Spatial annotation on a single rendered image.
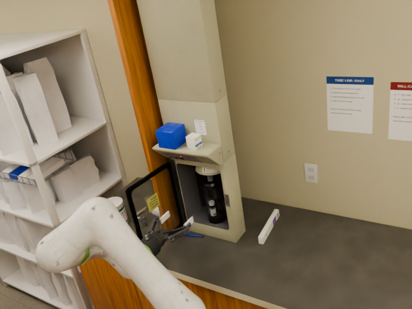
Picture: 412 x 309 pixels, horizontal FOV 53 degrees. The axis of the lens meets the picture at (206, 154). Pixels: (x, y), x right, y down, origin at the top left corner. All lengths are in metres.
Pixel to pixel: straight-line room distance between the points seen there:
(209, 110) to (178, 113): 0.18
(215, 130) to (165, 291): 0.84
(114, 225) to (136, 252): 0.11
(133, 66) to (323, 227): 1.24
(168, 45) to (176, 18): 0.13
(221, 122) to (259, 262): 0.70
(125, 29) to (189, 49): 0.31
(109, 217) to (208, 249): 1.00
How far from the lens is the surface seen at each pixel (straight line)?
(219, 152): 1.89
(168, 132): 1.90
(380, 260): 2.10
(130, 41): 1.95
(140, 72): 1.99
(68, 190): 2.96
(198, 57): 1.79
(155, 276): 1.31
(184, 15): 1.79
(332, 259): 2.08
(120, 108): 2.86
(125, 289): 2.59
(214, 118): 1.86
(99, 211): 1.28
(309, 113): 2.15
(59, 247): 1.33
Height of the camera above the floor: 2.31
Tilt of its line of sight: 26 degrees down
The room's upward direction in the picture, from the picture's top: 10 degrees counter-clockwise
